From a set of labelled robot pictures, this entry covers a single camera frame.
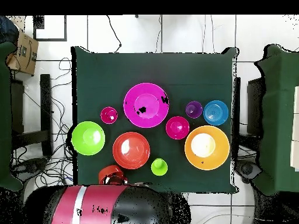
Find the blue bowl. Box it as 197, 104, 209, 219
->
203, 100, 230, 127

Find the green cup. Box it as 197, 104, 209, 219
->
150, 157, 168, 176

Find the black floor cable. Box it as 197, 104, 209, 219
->
106, 15, 122, 53

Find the square black floor frame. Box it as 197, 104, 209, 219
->
32, 15, 68, 42

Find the wide red-orange bowl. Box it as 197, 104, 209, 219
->
112, 131, 151, 170

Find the dark blue bag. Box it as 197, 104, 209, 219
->
0, 15, 20, 45

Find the large orange bowl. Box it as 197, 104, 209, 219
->
184, 125, 231, 171

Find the crimson cup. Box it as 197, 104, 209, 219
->
100, 106, 119, 125

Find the purple cup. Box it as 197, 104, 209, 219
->
185, 100, 203, 119

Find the black pedestal leg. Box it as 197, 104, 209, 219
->
235, 159, 262, 185
10, 157, 48, 179

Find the small red-orange bowl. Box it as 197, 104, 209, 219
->
98, 164, 128, 186

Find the cardboard box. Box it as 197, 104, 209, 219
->
5, 31, 39, 76

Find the dark green tablecloth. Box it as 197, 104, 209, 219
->
71, 45, 239, 195

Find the large pink bowl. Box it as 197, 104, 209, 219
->
123, 82, 170, 129

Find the black wooden frame stand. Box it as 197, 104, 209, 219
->
10, 73, 53, 156

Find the green bowl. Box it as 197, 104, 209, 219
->
71, 121, 106, 156

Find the small crimson bowl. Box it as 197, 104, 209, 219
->
165, 115, 190, 141

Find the green covered side table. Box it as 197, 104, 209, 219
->
0, 41, 24, 192
253, 44, 299, 196

